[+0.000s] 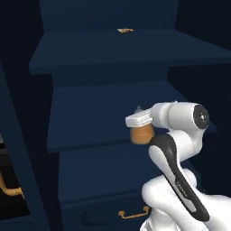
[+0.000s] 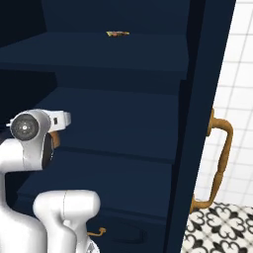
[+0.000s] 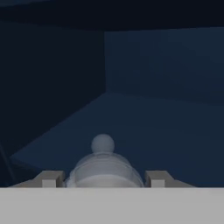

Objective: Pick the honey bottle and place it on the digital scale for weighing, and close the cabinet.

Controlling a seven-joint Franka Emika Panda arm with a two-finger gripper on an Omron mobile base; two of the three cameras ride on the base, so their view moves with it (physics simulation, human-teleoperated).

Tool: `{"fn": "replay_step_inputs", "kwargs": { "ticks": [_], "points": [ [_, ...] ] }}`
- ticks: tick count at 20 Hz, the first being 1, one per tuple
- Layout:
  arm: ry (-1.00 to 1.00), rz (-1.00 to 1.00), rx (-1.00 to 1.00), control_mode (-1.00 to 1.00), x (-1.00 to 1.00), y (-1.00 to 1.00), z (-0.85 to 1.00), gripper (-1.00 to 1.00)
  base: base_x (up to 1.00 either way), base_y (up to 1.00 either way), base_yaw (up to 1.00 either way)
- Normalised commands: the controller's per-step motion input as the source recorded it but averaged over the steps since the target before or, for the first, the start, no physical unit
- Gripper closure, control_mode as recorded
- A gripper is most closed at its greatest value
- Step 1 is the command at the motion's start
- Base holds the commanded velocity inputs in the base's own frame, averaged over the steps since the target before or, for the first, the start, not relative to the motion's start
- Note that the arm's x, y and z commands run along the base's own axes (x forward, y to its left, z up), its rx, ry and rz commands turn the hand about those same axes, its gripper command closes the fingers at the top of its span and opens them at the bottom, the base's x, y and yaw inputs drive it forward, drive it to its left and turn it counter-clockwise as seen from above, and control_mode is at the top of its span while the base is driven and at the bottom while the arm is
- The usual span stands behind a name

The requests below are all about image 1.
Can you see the small yellow item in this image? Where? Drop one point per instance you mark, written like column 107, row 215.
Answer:
column 125, row 30

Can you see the dark blue open cabinet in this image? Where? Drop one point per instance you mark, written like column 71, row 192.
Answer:
column 105, row 174

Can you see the dark blue drawer front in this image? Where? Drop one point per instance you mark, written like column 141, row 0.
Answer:
column 99, row 215

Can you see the dark blue narrow cabinet shelf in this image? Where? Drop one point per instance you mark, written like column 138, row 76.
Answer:
column 96, row 117

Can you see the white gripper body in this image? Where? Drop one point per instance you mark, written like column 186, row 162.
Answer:
column 139, row 118

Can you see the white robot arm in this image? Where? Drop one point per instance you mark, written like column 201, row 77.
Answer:
column 180, row 120

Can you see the dark blue wide cabinet shelf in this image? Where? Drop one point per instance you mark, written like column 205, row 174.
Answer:
column 120, row 51

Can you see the orange honey bottle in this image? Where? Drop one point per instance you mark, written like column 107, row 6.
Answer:
column 142, row 135

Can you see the dark blue cabinet door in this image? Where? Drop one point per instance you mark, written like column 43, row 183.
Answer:
column 21, row 168

